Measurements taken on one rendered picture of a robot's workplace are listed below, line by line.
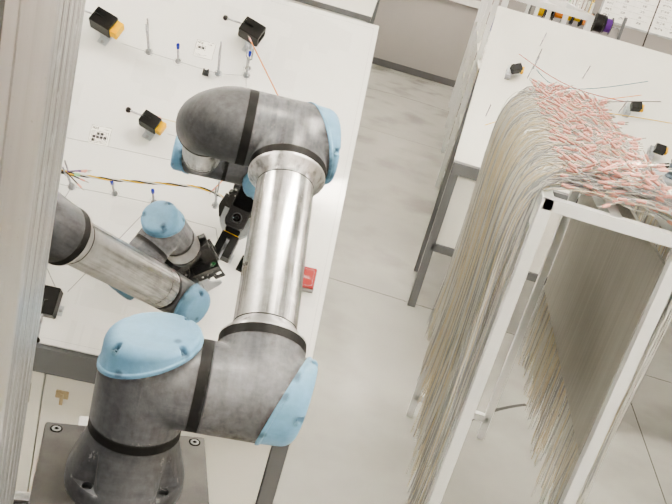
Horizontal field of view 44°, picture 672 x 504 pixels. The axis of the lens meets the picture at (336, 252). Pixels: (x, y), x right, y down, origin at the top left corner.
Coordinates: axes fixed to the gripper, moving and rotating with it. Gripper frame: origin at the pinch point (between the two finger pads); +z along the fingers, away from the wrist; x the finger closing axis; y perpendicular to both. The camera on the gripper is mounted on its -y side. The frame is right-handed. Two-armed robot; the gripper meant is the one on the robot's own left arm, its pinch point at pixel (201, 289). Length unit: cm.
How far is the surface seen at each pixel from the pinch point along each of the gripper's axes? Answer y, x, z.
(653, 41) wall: 588, 526, 834
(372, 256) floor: 61, 136, 310
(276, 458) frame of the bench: -0.4, -34.4, 30.6
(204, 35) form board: 22, 65, -5
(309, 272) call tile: 24.0, -1.9, 9.2
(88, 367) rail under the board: -29.7, -6.7, 1.3
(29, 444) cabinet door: -53, -12, 18
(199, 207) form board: 5.4, 21.8, 1.9
